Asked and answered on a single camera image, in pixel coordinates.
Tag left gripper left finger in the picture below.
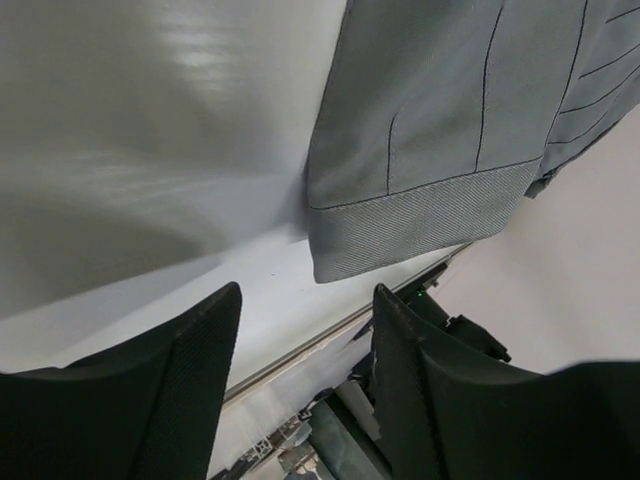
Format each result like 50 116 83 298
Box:
1 283 241 479

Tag aluminium table edge rail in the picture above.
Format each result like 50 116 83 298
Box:
225 241 466 405

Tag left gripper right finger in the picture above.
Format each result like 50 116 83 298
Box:
372 285 639 479

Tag grey pleated skirt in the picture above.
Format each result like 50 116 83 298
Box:
306 0 639 283

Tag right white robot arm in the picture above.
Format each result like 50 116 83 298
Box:
347 265 511 403

